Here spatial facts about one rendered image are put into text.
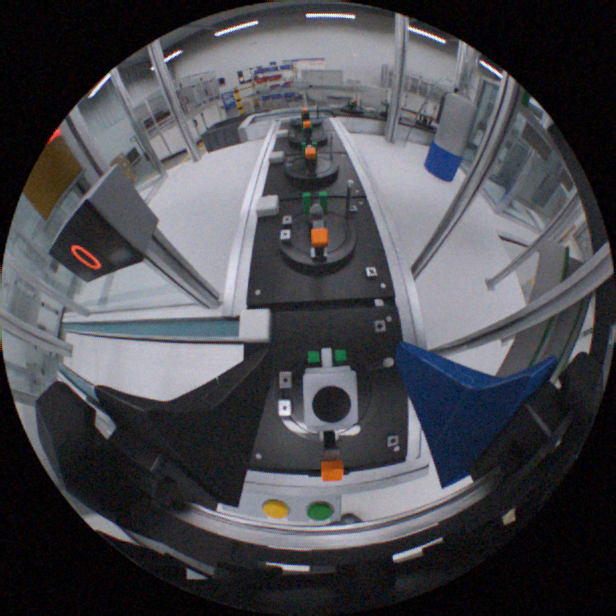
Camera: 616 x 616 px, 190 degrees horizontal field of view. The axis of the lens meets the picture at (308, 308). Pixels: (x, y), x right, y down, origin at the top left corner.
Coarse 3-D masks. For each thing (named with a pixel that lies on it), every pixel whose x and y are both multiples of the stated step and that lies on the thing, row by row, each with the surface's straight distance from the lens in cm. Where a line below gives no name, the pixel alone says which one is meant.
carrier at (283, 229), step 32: (320, 192) 35; (256, 224) 42; (288, 224) 35; (352, 224) 37; (256, 256) 36; (288, 256) 32; (320, 256) 31; (352, 256) 34; (384, 256) 36; (256, 288) 33; (288, 288) 31; (320, 288) 31; (352, 288) 31; (384, 288) 33
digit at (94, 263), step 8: (72, 232) 18; (64, 240) 20; (72, 240) 19; (80, 240) 18; (64, 248) 21; (72, 248) 20; (80, 248) 19; (88, 248) 18; (72, 256) 21; (80, 256) 20; (88, 256) 19; (96, 256) 19; (80, 264) 22; (88, 264) 21; (96, 264) 20; (104, 264) 19; (96, 272) 22
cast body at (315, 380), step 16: (320, 368) 20; (336, 368) 20; (304, 384) 17; (320, 384) 16; (336, 384) 16; (352, 384) 17; (304, 400) 17; (320, 400) 16; (336, 400) 16; (352, 400) 17; (304, 416) 17; (320, 416) 16; (336, 416) 16; (352, 416) 17
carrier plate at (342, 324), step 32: (288, 320) 30; (320, 320) 29; (352, 320) 30; (384, 320) 31; (288, 352) 29; (384, 352) 30; (384, 384) 29; (384, 416) 30; (256, 448) 31; (288, 448) 30; (320, 448) 30; (352, 448) 30; (384, 448) 32
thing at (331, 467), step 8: (328, 432) 25; (328, 440) 24; (328, 448) 20; (336, 448) 20; (328, 456) 20; (336, 456) 20; (328, 464) 20; (336, 464) 20; (328, 472) 20; (336, 472) 20; (328, 480) 21; (336, 480) 21
